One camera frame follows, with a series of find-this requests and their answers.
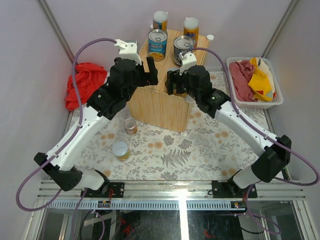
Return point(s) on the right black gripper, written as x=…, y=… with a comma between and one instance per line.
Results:
x=171, y=76

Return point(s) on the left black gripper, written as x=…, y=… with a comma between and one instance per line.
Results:
x=147, y=78

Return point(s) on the dark blue soup can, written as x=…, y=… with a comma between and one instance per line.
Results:
x=181, y=44

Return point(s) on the Progresso chicken noodle can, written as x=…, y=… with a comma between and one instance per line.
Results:
x=157, y=44

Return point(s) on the fruit can silver bottom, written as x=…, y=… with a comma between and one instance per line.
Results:
x=130, y=126

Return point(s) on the tall yellow congee can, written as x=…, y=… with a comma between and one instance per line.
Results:
x=191, y=29

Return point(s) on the small green white-lid can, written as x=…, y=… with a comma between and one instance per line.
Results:
x=173, y=88

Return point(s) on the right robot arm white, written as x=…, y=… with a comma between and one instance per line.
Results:
x=272, y=151

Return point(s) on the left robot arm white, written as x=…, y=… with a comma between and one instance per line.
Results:
x=110, y=98

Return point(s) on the white corner connector front-right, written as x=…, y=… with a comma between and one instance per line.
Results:
x=189, y=100

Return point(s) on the white corner connector back-right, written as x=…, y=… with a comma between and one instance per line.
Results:
x=210, y=37

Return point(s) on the white corner connector bottom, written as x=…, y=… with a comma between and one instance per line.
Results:
x=184, y=134

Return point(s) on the red crumpled cloth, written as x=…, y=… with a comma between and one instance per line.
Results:
x=89, y=77

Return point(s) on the pink cloth in basket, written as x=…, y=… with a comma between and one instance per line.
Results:
x=242, y=72

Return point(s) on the short yellow silver-top can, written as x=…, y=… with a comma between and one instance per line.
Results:
x=121, y=151

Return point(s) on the white plastic basket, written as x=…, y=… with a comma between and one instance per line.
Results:
x=277, y=100

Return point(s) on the yellow cloth in basket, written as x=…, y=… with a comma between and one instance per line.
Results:
x=260, y=84

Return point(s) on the white cloth in basket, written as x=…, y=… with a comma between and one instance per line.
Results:
x=262, y=66

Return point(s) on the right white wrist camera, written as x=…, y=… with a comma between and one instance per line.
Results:
x=188, y=60

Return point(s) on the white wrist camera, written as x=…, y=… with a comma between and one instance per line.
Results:
x=188, y=60
x=128, y=50

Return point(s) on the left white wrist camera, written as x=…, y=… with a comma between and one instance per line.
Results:
x=128, y=50

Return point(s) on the aluminium mounting rail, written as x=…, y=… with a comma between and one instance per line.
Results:
x=198, y=189

